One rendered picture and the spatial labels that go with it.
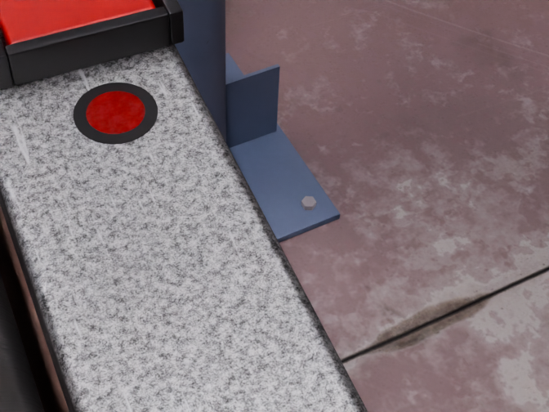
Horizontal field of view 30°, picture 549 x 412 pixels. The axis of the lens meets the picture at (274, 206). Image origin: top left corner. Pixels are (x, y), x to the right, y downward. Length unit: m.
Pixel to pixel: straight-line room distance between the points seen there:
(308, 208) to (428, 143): 0.24
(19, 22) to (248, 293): 0.15
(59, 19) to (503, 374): 1.08
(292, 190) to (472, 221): 0.27
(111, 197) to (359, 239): 1.15
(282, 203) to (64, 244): 1.17
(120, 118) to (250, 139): 1.21
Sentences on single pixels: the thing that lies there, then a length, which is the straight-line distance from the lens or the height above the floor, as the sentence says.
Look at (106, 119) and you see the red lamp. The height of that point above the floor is 0.92.
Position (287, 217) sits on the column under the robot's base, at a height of 0.01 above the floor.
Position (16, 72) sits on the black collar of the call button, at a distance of 0.41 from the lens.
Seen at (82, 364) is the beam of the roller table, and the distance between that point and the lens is 0.33.
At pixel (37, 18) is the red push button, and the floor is 0.93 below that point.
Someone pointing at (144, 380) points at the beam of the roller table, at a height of 0.91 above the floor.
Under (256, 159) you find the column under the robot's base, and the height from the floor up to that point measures 0.01.
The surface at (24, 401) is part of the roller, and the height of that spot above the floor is 0.91.
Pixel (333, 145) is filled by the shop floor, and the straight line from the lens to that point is 1.62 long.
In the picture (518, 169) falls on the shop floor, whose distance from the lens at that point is 1.64.
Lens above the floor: 1.20
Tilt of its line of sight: 52 degrees down
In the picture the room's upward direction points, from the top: 3 degrees clockwise
